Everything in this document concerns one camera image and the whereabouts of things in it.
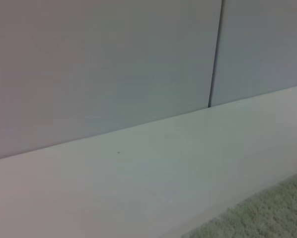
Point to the green terry towel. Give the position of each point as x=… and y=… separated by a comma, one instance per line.
x=262, y=213

